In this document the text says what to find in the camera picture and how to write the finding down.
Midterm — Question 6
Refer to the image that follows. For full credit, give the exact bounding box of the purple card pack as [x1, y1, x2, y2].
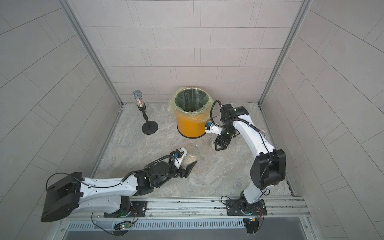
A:
[260, 130, 267, 139]

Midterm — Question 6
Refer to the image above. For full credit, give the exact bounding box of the aluminium mounting rail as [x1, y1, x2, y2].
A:
[64, 196, 311, 221]

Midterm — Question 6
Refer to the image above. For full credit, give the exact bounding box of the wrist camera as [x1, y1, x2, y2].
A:
[171, 148, 185, 169]
[205, 122, 223, 135]

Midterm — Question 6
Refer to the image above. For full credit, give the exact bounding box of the black stand with shaker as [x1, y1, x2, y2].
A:
[133, 90, 159, 135]

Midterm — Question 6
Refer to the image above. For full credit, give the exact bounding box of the left controller board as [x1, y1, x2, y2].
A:
[113, 221, 132, 238]

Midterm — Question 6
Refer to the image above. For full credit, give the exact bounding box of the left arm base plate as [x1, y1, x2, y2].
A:
[103, 200, 148, 218]

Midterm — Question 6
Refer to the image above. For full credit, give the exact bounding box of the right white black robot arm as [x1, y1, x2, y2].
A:
[205, 100, 286, 217]

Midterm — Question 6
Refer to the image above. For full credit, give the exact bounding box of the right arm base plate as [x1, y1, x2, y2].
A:
[226, 199, 268, 217]

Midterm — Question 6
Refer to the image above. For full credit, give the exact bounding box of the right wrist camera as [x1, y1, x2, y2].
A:
[205, 122, 223, 135]

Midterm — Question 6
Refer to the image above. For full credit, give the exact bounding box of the controller board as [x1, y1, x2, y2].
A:
[243, 218, 259, 234]
[113, 221, 132, 238]

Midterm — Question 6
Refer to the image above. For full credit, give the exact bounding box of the orange trash bin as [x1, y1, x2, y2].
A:
[176, 87, 210, 139]

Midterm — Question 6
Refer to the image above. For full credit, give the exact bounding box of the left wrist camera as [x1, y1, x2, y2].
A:
[171, 148, 185, 169]

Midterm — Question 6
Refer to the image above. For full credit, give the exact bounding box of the right controller board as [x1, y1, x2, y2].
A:
[243, 218, 259, 234]

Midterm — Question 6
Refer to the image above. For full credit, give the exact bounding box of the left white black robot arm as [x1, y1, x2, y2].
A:
[41, 148, 197, 223]

